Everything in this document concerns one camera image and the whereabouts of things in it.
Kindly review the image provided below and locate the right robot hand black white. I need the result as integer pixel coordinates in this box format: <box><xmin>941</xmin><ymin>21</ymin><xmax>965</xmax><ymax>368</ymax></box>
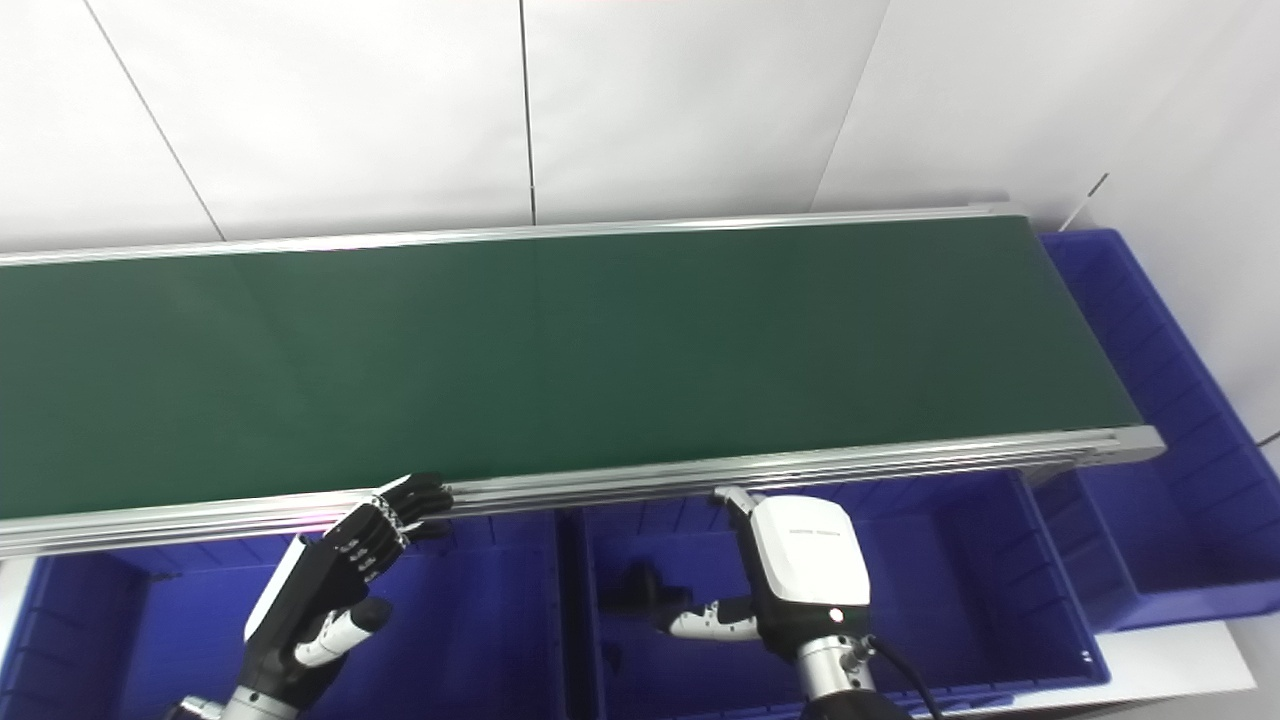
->
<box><xmin>668</xmin><ymin>487</ymin><xmax>871</xmax><ymax>661</ymax></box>

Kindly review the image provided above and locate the thin dark rod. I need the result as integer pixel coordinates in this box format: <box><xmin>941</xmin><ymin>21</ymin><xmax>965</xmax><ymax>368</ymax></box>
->
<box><xmin>1060</xmin><ymin>173</ymin><xmax>1110</xmax><ymax>231</ymax></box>

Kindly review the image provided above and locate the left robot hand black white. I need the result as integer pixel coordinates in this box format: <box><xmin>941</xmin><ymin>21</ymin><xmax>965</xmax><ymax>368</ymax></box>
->
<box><xmin>240</xmin><ymin>473</ymin><xmax>456</xmax><ymax>706</ymax></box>

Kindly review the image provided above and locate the blue plastic bin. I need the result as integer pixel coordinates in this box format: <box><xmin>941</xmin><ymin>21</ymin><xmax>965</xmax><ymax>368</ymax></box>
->
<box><xmin>1035</xmin><ymin>228</ymin><xmax>1280</xmax><ymax>633</ymax></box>
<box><xmin>0</xmin><ymin>512</ymin><xmax>576</xmax><ymax>720</ymax></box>
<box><xmin>560</xmin><ymin>468</ymin><xmax>1113</xmax><ymax>720</ymax></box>

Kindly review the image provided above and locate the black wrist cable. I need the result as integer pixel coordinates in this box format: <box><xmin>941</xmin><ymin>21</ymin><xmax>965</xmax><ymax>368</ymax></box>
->
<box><xmin>868</xmin><ymin>635</ymin><xmax>946</xmax><ymax>720</ymax></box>

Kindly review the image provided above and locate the green conveyor belt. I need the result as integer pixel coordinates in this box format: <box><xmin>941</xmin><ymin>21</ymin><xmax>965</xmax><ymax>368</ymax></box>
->
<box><xmin>0</xmin><ymin>215</ymin><xmax>1144</xmax><ymax>521</ymax></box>
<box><xmin>0</xmin><ymin>203</ymin><xmax>1167</xmax><ymax>561</ymax></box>

